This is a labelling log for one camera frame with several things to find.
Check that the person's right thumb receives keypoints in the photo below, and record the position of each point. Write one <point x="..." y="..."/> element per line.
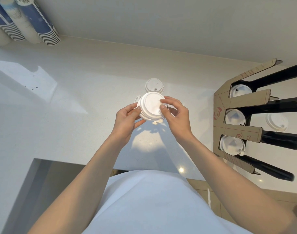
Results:
<point x="164" y="111"/>

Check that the white cup lid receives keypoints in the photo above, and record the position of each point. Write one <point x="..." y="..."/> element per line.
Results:
<point x="240" y="91"/>
<point x="138" y="97"/>
<point x="235" y="117"/>
<point x="231" y="144"/>
<point x="154" y="85"/>
<point x="277" y="122"/>

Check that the person's right forearm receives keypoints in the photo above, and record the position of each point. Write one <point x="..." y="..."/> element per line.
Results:
<point x="233" y="185"/>

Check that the stack of blue paper cups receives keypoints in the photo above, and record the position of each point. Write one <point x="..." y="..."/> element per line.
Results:
<point x="42" y="24"/>
<point x="7" y="24"/>

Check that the stack of white lids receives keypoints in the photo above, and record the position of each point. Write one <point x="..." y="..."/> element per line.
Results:
<point x="150" y="105"/>

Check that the brown cardboard lid rack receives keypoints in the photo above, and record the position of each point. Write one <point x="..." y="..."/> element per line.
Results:
<point x="220" y="114"/>

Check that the person's white garment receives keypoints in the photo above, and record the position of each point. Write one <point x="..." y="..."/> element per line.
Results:
<point x="150" y="207"/>

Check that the black rack bar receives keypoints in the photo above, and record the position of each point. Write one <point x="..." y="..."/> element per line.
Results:
<point x="280" y="140"/>
<point x="275" y="75"/>
<point x="285" y="104"/>
<point x="268" y="168"/>

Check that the person's right hand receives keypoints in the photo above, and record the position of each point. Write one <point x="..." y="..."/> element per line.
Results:
<point x="179" y="121"/>

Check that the person's left forearm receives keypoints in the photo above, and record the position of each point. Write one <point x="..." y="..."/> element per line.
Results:
<point x="90" y="182"/>

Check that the stack of pale printed cups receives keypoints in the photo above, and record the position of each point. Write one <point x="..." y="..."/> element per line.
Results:
<point x="24" y="24"/>

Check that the person's left thumb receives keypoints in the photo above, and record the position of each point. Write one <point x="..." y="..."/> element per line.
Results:
<point x="140" y="124"/>

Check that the person's left hand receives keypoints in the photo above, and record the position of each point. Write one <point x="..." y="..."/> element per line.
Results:
<point x="124" y="124"/>

